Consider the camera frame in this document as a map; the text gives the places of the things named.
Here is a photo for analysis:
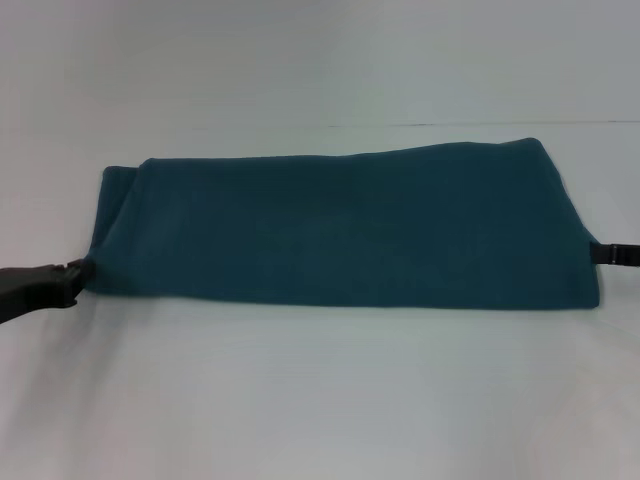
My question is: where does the blue teal shirt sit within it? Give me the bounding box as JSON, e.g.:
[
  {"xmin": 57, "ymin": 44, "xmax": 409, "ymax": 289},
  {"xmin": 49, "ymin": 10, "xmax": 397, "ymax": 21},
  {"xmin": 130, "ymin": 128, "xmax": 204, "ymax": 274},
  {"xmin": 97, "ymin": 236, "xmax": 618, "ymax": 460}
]
[{"xmin": 85, "ymin": 135, "xmax": 601, "ymax": 310}]

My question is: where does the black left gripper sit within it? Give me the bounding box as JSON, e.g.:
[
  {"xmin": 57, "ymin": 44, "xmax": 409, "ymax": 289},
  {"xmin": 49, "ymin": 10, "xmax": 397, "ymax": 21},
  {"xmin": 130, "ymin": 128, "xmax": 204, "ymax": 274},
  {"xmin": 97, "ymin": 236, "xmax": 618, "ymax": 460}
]
[{"xmin": 0, "ymin": 257, "xmax": 97, "ymax": 327}]

